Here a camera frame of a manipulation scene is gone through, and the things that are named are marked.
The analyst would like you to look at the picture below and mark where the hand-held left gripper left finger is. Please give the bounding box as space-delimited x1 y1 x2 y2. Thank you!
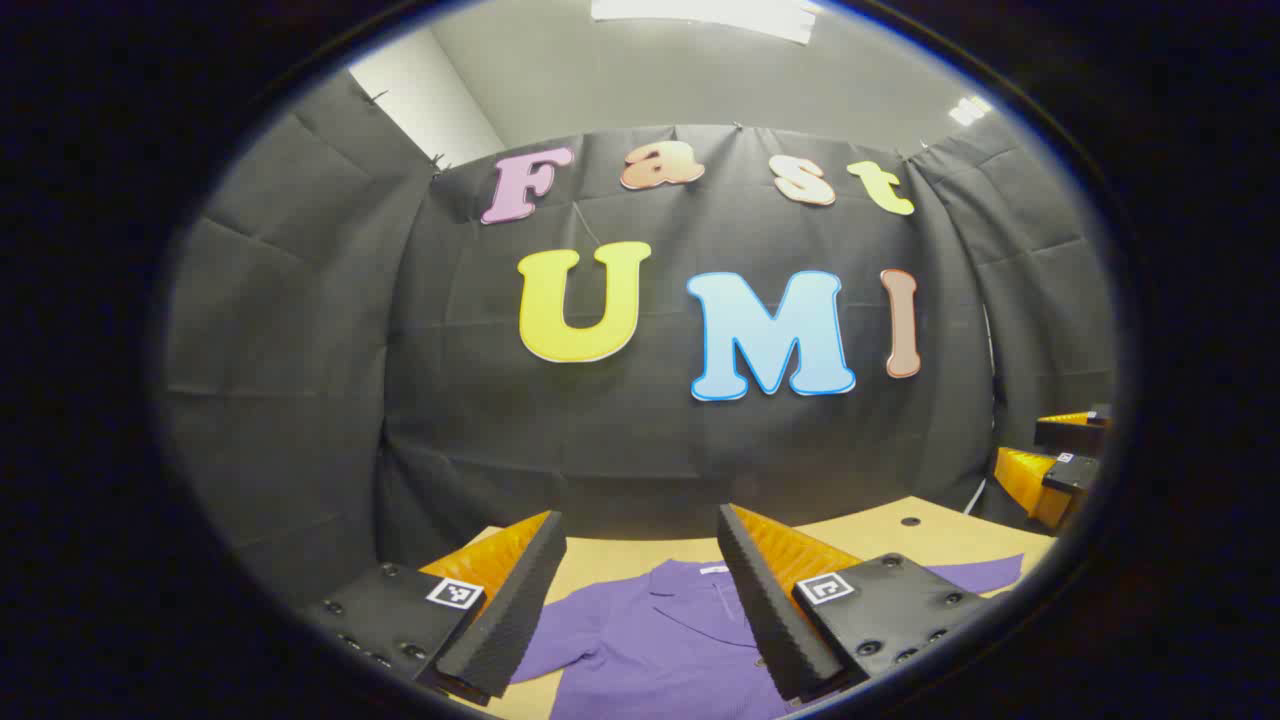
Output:
300 510 568 707

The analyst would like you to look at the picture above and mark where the black backdrop cloth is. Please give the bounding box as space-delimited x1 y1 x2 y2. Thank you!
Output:
160 70 1116 601

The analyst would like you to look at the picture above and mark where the purple button-up shirt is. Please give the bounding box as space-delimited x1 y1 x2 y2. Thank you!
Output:
510 553 1026 720

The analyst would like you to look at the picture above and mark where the large ceiling light panel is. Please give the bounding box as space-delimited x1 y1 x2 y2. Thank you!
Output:
590 0 823 46

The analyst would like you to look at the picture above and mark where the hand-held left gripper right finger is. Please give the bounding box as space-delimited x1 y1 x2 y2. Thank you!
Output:
717 503 996 703

